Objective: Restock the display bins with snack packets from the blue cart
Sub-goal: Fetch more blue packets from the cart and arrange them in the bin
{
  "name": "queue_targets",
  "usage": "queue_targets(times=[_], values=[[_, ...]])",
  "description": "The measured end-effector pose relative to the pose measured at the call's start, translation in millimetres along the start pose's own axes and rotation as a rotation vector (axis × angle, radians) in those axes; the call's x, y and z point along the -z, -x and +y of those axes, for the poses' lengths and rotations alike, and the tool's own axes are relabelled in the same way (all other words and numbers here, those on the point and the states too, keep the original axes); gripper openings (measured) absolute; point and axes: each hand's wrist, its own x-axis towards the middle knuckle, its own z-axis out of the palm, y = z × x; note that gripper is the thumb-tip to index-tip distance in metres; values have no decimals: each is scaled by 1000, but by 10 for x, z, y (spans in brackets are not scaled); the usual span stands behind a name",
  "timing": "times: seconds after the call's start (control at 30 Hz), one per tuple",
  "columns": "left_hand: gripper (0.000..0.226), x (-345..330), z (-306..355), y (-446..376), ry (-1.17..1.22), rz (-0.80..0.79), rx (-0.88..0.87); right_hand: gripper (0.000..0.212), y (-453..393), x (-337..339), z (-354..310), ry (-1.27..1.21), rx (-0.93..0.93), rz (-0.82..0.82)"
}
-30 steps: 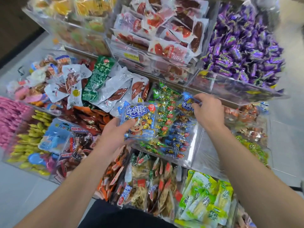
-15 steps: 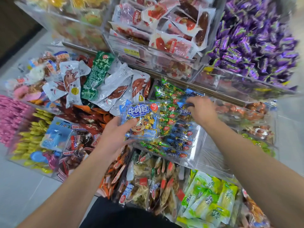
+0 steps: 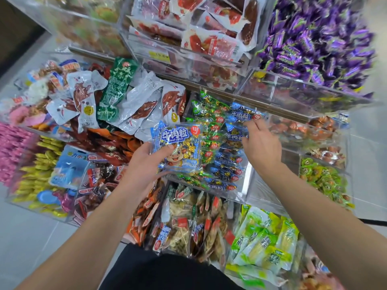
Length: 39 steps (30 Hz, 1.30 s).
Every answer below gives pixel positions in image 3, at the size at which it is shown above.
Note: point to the pile of green egg packets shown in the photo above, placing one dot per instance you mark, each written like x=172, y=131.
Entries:
x=326, y=181

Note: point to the pile of orange brown packets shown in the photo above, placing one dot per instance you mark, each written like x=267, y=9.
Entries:
x=308, y=126

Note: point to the person's right hand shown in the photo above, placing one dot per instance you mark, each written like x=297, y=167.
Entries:
x=263, y=148

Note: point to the pile of pink-label meat packets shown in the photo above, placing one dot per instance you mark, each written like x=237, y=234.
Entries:
x=320, y=274

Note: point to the row of green beef packets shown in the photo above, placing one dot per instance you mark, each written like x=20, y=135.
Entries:
x=208, y=117

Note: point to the person's black clothing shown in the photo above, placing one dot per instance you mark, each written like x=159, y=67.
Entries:
x=175, y=271

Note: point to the pile of assorted small packets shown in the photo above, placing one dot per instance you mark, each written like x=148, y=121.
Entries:
x=36, y=90

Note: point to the pile of dark orange packets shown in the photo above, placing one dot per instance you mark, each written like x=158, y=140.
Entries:
x=115, y=145

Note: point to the person's left hand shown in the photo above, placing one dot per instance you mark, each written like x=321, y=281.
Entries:
x=142, y=169

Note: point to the pile of red brown packets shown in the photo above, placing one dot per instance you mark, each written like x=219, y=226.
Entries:
x=100, y=184

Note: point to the row of blue beef packets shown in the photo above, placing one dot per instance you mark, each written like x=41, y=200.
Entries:
x=227, y=160

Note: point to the green vacuum packet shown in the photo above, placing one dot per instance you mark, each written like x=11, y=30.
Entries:
x=118, y=87

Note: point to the pile of yellow packets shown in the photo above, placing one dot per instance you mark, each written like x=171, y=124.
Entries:
x=84, y=24

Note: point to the person's right forearm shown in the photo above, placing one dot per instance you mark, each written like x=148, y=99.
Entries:
x=326, y=226

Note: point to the pile of pink candy sticks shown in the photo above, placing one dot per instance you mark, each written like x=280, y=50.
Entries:
x=15, y=151

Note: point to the pile of red sausage packets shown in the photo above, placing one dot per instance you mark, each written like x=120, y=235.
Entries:
x=211, y=42

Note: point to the pile of lime green packets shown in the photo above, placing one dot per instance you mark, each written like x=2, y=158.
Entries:
x=260, y=238

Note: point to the blue toy candy packet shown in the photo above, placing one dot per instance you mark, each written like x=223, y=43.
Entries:
x=69, y=166

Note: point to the handful of blue snack packets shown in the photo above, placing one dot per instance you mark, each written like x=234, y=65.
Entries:
x=178, y=142

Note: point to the person's left forearm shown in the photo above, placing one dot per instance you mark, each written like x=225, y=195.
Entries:
x=84, y=244

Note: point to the pile of yellow candies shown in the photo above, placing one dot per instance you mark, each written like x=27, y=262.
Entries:
x=39, y=175

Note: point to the pile of white meat packets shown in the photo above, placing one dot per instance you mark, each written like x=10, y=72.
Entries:
x=151, y=105

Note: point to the clear acrylic snack shelves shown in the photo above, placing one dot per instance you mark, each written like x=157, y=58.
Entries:
x=266, y=187

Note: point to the pile of purple candies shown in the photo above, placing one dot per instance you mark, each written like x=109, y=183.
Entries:
x=314, y=39

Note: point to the pile of beige packets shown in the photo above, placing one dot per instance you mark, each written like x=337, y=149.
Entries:
x=187, y=226

